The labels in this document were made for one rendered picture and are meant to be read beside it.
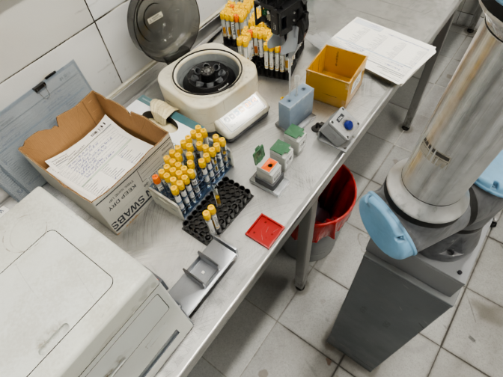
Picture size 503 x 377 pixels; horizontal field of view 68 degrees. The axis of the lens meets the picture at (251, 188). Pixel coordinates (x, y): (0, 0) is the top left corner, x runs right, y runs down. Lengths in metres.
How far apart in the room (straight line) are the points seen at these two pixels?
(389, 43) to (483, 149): 0.95
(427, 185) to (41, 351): 0.54
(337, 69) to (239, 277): 0.71
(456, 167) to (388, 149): 1.76
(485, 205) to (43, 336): 0.66
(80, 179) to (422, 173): 0.79
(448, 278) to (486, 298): 1.13
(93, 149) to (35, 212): 0.42
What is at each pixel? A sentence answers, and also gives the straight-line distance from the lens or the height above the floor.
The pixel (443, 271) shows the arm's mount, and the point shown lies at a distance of 0.82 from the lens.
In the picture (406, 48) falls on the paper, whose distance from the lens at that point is 1.37.
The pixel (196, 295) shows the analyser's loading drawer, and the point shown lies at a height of 0.92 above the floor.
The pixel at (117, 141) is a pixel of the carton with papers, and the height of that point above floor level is 0.94.
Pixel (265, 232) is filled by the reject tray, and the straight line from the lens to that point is 0.88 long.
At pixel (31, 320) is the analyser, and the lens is 0.60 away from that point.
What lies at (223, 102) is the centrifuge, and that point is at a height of 0.98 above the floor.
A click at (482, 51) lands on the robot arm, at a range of 0.42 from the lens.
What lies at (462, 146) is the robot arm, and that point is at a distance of 0.47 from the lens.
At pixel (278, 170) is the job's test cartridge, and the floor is 0.94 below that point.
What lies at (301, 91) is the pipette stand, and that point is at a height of 0.97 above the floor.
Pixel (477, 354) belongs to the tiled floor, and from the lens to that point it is 1.86.
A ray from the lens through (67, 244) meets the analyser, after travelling 0.62.
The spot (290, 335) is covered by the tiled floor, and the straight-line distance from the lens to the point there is 1.70.
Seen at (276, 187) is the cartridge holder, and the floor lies 0.89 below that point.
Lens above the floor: 1.66
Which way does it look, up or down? 55 degrees down
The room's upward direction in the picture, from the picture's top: 7 degrees counter-clockwise
